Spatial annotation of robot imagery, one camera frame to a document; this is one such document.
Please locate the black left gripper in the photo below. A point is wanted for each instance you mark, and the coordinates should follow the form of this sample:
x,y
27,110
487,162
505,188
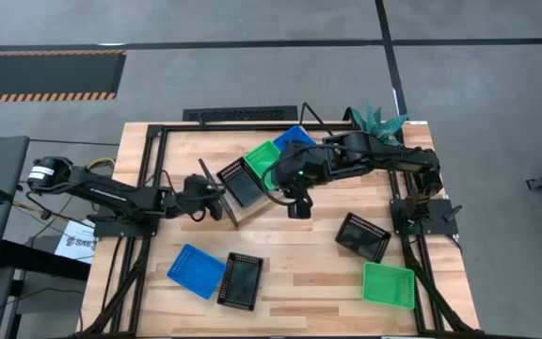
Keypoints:
x,y
198,195

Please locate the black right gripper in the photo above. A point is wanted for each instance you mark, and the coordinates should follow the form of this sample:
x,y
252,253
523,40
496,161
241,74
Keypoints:
x,y
301,165

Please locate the black plastic slotted basket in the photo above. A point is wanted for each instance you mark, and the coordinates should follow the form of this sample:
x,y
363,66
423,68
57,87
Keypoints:
x,y
362,237
240,281
243,186

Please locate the green plastic slotted basket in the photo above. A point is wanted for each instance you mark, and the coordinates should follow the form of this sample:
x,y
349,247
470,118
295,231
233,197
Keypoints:
x,y
388,285
261,159

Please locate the blue plastic slotted basket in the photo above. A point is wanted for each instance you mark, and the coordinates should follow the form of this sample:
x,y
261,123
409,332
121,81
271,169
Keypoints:
x,y
196,271
292,136

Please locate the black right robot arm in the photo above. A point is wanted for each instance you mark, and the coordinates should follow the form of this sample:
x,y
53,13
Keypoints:
x,y
393,160

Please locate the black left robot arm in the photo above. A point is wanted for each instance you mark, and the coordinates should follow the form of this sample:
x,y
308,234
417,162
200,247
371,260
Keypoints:
x,y
106,193

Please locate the black perforated metal panel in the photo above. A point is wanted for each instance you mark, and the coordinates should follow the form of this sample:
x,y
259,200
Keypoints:
x,y
240,113

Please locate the teal plant in white pot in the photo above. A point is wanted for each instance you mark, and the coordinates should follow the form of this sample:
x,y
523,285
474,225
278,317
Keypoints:
x,y
386,126

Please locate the white printed paper sheet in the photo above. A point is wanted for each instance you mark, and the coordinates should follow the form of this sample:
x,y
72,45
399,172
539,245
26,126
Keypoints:
x,y
75,242

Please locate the black hazard-striped floor mat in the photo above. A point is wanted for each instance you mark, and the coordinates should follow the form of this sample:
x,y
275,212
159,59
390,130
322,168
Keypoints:
x,y
45,73

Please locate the black aluminium table frame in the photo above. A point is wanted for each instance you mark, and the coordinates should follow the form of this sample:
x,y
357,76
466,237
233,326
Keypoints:
x,y
205,127

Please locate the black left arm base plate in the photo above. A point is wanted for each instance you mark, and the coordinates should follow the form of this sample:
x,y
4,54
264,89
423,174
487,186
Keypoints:
x,y
106,228

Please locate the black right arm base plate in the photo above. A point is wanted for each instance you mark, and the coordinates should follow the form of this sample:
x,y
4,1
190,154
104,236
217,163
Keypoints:
x,y
440,217

